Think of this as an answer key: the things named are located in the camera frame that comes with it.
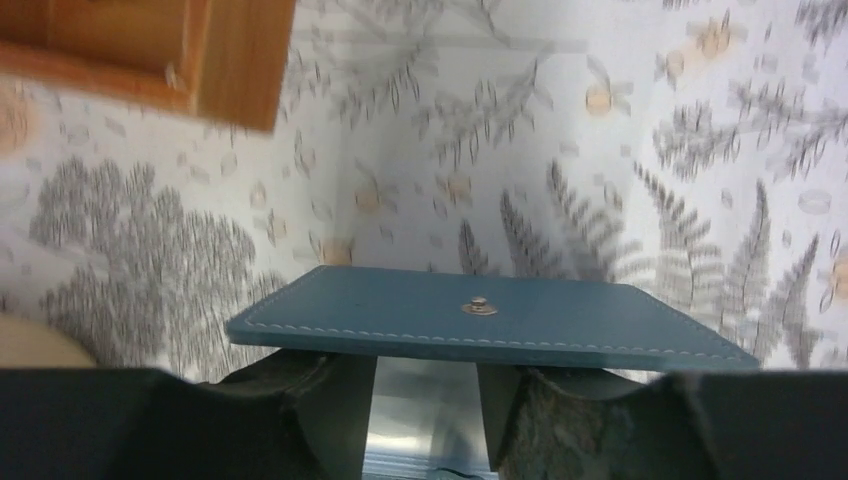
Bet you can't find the blue leather card holder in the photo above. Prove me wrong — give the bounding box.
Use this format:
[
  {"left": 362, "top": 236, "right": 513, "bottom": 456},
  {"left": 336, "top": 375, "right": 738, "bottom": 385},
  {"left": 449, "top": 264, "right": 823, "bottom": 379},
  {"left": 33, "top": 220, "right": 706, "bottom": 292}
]
[{"left": 226, "top": 265, "right": 759, "bottom": 372}]

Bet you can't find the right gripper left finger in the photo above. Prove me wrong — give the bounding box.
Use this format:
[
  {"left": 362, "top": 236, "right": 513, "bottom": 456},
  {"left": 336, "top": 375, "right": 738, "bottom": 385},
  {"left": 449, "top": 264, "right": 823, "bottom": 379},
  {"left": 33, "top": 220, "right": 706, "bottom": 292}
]
[{"left": 1, "top": 350, "right": 376, "bottom": 479}]

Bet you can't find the floral patterned table mat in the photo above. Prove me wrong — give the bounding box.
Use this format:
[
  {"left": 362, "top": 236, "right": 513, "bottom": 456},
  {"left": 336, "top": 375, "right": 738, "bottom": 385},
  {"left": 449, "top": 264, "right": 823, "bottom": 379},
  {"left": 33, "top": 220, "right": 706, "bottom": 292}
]
[{"left": 0, "top": 0, "right": 848, "bottom": 480}]

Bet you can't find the beige oval tray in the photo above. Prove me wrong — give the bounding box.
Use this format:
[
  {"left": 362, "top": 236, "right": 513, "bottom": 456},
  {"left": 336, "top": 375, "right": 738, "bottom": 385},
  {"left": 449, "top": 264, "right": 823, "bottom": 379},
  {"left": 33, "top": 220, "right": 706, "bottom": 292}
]
[{"left": 1, "top": 313, "right": 97, "bottom": 369}]

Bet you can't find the orange compartment organizer box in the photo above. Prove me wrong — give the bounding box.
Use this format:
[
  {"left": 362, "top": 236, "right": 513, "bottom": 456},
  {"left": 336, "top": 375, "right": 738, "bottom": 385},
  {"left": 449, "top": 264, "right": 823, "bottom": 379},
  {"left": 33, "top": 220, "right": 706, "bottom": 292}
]
[{"left": 1, "top": 0, "right": 296, "bottom": 132}]

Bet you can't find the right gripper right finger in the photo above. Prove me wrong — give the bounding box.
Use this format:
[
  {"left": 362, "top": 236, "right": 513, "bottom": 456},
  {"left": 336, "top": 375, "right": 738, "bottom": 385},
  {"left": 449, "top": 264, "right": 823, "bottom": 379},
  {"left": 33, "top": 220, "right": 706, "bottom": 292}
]
[{"left": 477, "top": 364, "right": 847, "bottom": 479}]

